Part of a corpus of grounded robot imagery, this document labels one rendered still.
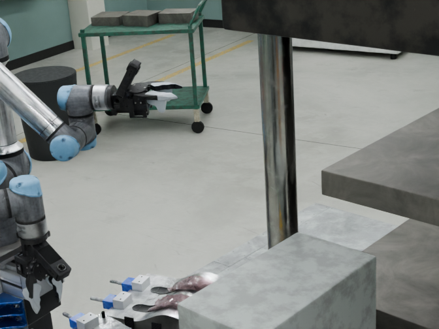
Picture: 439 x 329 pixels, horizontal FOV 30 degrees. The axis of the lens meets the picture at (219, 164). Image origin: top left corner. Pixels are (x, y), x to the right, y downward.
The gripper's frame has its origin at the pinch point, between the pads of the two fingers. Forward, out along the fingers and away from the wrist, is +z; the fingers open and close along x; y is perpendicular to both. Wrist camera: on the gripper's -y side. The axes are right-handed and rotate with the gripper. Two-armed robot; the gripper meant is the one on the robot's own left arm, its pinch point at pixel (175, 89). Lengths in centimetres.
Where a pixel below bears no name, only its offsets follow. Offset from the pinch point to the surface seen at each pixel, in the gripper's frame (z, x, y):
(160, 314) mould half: -2, 38, 52
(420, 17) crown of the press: 62, 97, -54
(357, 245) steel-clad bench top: 51, -24, 70
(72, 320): -26, 43, 50
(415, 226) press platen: 65, 55, 9
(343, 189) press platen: 51, 83, -17
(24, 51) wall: -320, -583, 212
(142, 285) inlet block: -13, 19, 56
